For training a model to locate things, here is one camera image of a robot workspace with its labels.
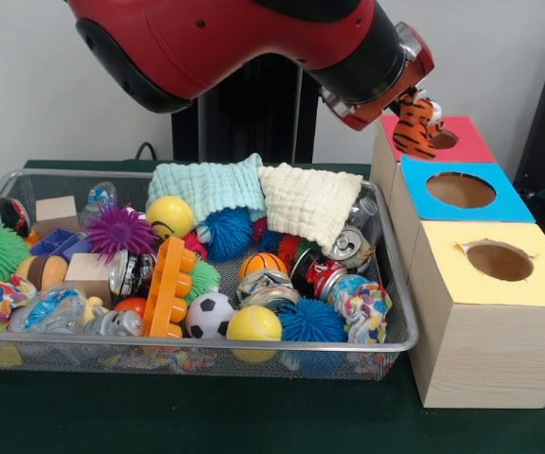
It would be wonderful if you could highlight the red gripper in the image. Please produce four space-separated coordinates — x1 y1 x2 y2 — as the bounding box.
333 26 436 131

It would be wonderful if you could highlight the orange striped tiger plush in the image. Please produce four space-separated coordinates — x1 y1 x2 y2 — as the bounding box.
391 90 444 160

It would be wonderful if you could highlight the cream yellow waffle cloth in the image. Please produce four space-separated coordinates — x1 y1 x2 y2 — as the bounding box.
258 163 363 252

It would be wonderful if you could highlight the mint green waffle cloth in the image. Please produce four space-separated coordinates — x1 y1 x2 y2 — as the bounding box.
148 154 266 223

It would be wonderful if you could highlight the clear mesh bin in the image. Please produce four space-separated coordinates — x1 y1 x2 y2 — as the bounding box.
0 168 419 379

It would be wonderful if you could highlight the wooden box with three holes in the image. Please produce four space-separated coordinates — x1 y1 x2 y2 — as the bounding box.
370 114 545 410

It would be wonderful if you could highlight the small orange basketball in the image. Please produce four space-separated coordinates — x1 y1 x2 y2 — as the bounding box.
239 252 290 281

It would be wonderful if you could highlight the blue spiky rubber ball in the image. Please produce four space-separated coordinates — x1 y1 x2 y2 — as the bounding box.
278 298 347 343
197 208 255 263

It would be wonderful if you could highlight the yellow smiley ball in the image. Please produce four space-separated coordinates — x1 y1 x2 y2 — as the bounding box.
146 196 195 239

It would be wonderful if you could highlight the small green spiky ball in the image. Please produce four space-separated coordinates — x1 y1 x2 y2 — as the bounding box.
187 260 222 306

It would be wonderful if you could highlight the small soccer ball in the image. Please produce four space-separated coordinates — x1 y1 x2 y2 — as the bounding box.
186 291 236 340

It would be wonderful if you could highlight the orange plastic toy block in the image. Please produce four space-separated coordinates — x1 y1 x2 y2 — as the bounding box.
142 236 198 339

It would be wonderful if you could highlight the purple spiky monster toy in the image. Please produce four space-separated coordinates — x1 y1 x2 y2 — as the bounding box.
85 206 157 264

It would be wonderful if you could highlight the dark green tablecloth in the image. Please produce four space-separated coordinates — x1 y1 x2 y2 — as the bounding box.
0 159 545 454

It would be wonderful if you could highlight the colourful rope knot toy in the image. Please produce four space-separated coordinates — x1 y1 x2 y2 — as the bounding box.
329 274 393 343

